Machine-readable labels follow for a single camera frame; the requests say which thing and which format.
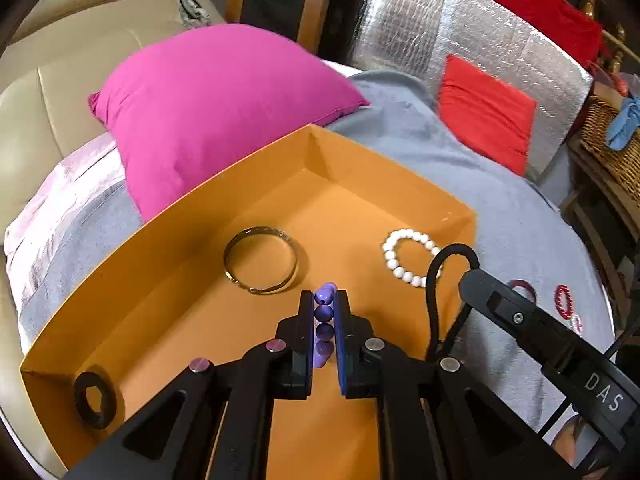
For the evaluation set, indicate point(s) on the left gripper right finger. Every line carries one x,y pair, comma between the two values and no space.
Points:
435,420

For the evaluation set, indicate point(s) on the grey blanket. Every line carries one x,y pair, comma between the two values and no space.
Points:
520,236

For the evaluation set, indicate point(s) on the metal bangle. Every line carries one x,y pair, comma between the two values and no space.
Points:
261,260

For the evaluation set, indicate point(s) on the wicker basket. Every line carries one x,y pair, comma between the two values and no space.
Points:
623,166

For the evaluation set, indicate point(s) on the red blanket on railing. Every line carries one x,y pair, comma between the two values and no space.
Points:
571,29

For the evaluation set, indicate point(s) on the striped cloth on sofa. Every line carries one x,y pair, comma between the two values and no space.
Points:
193,15

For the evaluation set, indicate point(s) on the wooden shelf table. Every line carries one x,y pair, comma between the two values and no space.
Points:
607,221

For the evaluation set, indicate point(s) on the orange cardboard box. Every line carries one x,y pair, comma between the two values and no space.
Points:
213,274

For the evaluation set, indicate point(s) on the person's right hand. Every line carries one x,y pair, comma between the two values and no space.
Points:
564,443

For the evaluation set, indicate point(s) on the wooden cabinet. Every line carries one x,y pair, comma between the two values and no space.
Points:
280,0

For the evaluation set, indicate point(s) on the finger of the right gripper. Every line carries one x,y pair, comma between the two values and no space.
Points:
534,330

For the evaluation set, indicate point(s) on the magenta pillow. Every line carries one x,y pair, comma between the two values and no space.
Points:
187,107

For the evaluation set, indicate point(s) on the blue cloth in basket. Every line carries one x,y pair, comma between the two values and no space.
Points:
624,125

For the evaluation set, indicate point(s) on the beige leather sofa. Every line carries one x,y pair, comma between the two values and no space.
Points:
62,52

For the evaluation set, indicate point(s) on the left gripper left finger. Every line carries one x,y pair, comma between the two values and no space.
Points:
212,421

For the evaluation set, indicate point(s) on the silver foil insulation panel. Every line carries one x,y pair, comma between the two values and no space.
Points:
415,37

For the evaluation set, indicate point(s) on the red cushion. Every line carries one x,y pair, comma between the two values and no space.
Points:
489,116

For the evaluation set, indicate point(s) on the maroon hair band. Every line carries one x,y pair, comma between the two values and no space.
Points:
525,289

